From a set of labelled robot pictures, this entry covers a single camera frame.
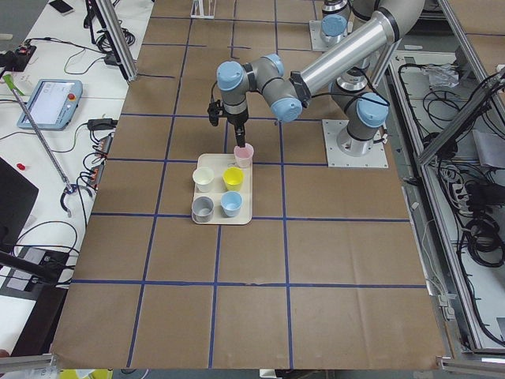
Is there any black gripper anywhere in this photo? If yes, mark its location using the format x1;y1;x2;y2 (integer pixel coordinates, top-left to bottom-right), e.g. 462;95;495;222
224;103;249;148

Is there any pink plastic cup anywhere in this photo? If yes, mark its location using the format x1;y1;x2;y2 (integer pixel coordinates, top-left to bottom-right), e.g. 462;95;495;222
234;143;254;168

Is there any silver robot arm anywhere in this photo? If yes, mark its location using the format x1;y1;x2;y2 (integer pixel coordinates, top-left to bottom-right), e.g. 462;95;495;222
208;1;425;147
320;0;351;46

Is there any yellow plastic cup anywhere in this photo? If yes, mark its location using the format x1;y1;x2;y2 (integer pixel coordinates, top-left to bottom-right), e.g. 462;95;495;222
223;167;244;192

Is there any cream white plastic cup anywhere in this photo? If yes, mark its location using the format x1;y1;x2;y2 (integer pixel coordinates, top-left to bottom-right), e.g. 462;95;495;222
193;167;215;193

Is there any grey plastic cup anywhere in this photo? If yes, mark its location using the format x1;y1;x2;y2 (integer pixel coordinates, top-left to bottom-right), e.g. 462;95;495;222
192;196;215;223

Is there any cream bunny print tray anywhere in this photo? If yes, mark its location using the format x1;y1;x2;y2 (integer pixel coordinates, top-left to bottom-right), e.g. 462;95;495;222
193;153;253;225

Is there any black power adapter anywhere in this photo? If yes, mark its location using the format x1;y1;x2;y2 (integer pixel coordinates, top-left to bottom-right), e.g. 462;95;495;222
87;118;118;131

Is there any blue teach pendant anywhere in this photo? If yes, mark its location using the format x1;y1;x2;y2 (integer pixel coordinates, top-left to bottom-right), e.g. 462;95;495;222
27;79;83;130

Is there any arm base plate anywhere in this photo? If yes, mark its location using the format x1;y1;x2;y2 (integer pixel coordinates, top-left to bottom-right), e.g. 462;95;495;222
309;15;349;52
322;119;389;169

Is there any white wire cup rack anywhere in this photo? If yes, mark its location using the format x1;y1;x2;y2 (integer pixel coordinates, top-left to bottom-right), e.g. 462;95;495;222
190;0;217;19

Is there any aluminium frame post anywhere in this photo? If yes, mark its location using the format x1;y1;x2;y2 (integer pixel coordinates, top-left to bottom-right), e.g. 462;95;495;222
92;0;137;83

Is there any green handled reach tool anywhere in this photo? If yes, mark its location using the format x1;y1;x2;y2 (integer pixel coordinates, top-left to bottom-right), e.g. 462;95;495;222
3;74;80;217

